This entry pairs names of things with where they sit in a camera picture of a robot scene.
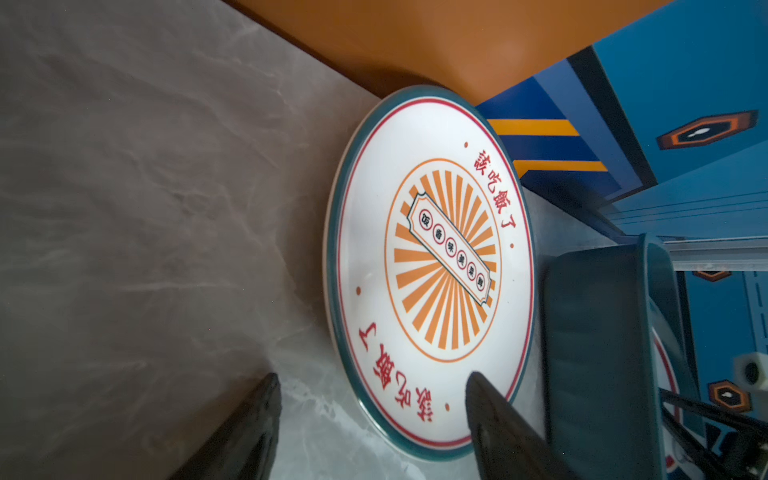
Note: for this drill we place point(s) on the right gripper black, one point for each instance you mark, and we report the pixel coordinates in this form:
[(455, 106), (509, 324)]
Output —
[(734, 445)]

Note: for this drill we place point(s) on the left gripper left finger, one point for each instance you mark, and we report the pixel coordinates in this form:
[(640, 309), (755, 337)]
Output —
[(245, 444)]

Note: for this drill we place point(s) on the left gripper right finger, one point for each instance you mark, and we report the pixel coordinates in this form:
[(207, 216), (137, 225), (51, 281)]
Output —
[(505, 445)]

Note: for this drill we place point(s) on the white orange sunburst plate back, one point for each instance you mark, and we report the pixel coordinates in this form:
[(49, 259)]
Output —
[(429, 268)]

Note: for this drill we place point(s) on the white plate dark green rim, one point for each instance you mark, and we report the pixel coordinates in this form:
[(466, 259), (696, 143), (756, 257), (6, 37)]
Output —
[(676, 463)]

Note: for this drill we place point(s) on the teal plastic bin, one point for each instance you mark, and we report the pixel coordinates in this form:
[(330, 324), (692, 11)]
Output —
[(610, 327)]

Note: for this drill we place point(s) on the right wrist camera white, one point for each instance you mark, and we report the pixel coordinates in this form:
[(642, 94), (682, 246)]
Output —
[(750, 372)]

